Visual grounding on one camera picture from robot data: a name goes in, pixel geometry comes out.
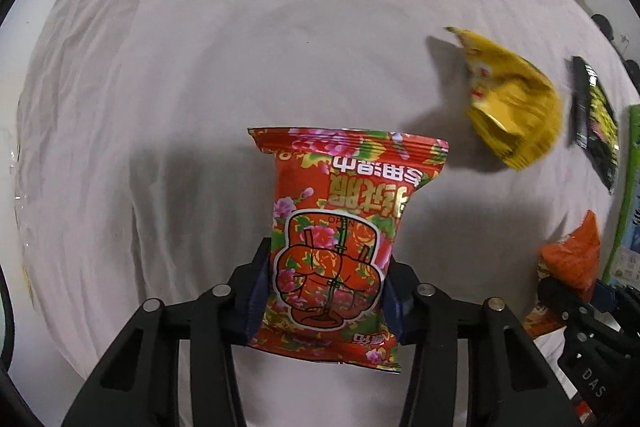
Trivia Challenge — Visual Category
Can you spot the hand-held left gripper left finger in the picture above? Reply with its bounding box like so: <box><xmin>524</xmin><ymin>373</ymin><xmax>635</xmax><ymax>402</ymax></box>
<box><xmin>61</xmin><ymin>238</ymin><xmax>272</xmax><ymax>427</ymax></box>

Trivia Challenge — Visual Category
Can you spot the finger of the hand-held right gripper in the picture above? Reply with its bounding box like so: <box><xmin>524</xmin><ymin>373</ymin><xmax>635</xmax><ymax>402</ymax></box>
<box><xmin>594</xmin><ymin>281</ymin><xmax>640</xmax><ymax>334</ymax></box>
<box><xmin>536</xmin><ymin>277</ymin><xmax>598</xmax><ymax>338</ymax></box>

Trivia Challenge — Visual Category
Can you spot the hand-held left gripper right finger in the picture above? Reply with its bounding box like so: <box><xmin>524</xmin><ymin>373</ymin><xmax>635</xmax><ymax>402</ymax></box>
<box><xmin>383</xmin><ymin>256</ymin><xmax>585</xmax><ymax>427</ymax></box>

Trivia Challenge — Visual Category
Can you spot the orange snack packet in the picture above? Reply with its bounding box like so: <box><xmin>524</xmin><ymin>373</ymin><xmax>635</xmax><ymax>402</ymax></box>
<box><xmin>521</xmin><ymin>209</ymin><xmax>602</xmax><ymax>340</ymax></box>

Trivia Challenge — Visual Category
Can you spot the red floral snack packet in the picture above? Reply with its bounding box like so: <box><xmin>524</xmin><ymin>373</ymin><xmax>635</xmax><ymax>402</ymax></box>
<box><xmin>247</xmin><ymin>126</ymin><xmax>450</xmax><ymax>374</ymax></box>

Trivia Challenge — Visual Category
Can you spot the green cardboard box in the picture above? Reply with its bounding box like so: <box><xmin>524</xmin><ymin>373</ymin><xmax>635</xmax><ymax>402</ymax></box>
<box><xmin>601</xmin><ymin>104</ymin><xmax>640</xmax><ymax>289</ymax></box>

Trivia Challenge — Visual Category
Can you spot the black and green snack packet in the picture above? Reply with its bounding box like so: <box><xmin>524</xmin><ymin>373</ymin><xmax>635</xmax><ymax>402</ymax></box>
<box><xmin>571</xmin><ymin>56</ymin><xmax>621</xmax><ymax>196</ymax></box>

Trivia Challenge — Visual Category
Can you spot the yellow snack packet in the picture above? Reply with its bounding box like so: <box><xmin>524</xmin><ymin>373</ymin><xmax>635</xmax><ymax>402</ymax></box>
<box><xmin>445</xmin><ymin>26</ymin><xmax>565</xmax><ymax>171</ymax></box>

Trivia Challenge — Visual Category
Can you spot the white bed sheet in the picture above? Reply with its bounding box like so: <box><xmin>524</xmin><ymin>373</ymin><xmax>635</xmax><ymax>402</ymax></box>
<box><xmin>0</xmin><ymin>0</ymin><xmax>640</xmax><ymax>427</ymax></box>

